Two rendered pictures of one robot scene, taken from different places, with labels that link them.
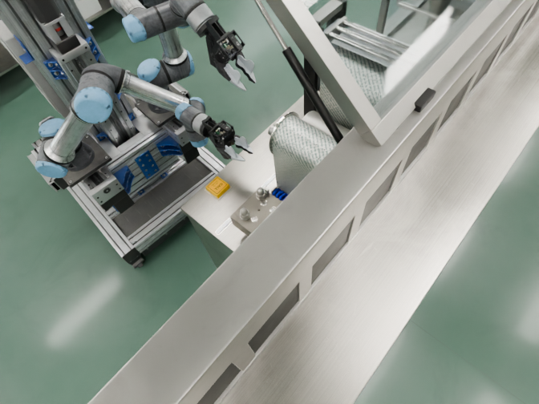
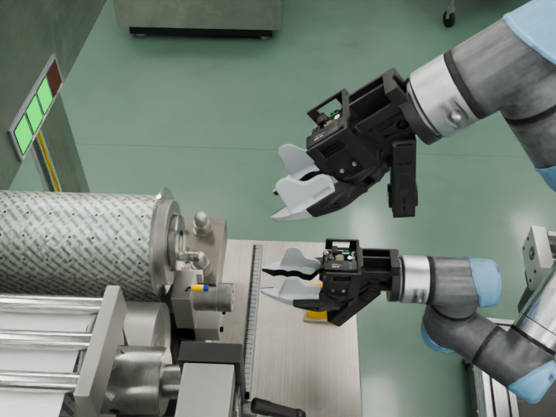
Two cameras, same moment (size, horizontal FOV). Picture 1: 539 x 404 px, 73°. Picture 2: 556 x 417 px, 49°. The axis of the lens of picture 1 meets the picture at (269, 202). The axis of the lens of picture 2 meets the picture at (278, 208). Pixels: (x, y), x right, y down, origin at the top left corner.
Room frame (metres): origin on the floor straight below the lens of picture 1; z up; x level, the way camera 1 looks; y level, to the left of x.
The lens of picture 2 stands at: (1.26, -0.36, 1.86)
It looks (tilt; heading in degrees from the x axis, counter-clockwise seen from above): 45 degrees down; 134
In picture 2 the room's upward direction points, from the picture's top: straight up
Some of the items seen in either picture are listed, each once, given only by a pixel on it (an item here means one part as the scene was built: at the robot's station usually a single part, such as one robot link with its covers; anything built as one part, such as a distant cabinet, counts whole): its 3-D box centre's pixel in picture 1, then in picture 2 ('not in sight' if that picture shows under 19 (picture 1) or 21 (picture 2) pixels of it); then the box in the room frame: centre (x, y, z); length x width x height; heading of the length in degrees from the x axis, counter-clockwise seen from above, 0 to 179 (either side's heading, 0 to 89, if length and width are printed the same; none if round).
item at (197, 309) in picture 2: not in sight; (206, 345); (0.83, -0.08, 1.05); 0.06 x 0.05 x 0.31; 42
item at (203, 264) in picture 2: (260, 192); (199, 261); (0.70, 0.03, 1.05); 0.04 x 0.04 x 0.04
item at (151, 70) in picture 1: (153, 76); not in sight; (1.50, 0.46, 0.98); 0.13 x 0.12 x 0.14; 112
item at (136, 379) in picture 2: not in sight; (134, 380); (0.96, -0.25, 1.33); 0.06 x 0.06 x 0.06; 42
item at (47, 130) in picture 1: (58, 135); not in sight; (1.19, 0.87, 0.98); 0.13 x 0.12 x 0.14; 0
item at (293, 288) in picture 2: (244, 143); (290, 287); (0.88, 0.06, 1.12); 0.09 x 0.03 x 0.06; 51
